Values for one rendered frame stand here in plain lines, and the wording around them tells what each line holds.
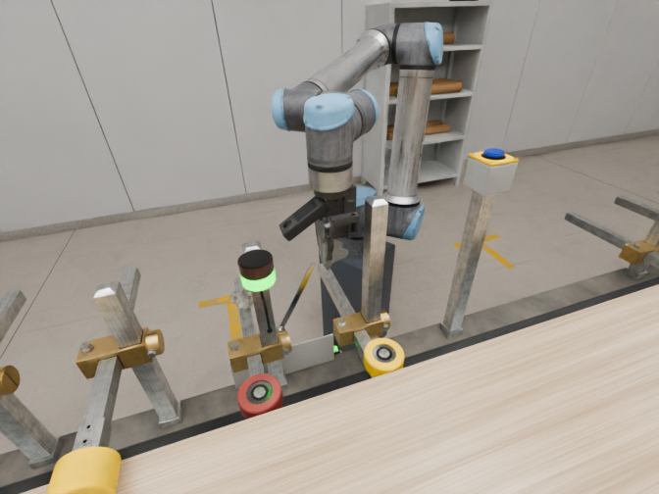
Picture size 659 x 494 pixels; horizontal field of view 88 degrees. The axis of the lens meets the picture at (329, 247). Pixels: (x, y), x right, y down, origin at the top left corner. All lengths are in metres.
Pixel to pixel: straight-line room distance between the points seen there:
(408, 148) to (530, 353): 0.77
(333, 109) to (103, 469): 0.63
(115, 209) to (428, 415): 3.23
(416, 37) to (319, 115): 0.68
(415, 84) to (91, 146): 2.69
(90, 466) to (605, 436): 0.76
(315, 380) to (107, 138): 2.78
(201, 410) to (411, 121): 1.06
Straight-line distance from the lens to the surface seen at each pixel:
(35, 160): 3.52
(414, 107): 1.25
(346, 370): 0.94
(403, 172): 1.29
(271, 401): 0.66
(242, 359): 0.80
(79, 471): 0.63
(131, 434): 0.98
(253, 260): 0.59
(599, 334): 0.92
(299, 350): 0.89
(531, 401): 0.74
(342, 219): 0.72
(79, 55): 3.24
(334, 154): 0.64
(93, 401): 0.71
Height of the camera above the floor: 1.46
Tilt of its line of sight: 34 degrees down
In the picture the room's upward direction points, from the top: 2 degrees counter-clockwise
